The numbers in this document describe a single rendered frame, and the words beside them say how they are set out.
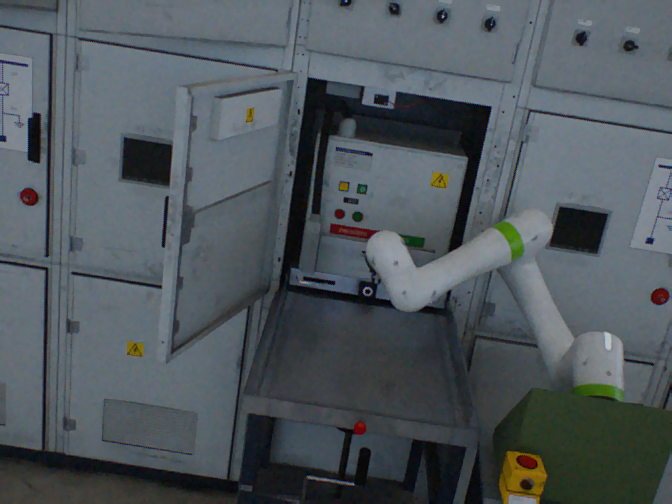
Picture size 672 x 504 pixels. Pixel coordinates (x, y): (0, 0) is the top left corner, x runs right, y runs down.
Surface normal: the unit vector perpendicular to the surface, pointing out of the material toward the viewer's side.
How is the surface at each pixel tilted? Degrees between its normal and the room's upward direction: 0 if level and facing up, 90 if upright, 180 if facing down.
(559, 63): 90
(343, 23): 90
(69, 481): 0
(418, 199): 90
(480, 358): 90
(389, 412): 0
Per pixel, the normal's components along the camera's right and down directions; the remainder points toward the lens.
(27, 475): 0.15, -0.93
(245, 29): 0.60, 0.36
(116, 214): -0.05, 0.34
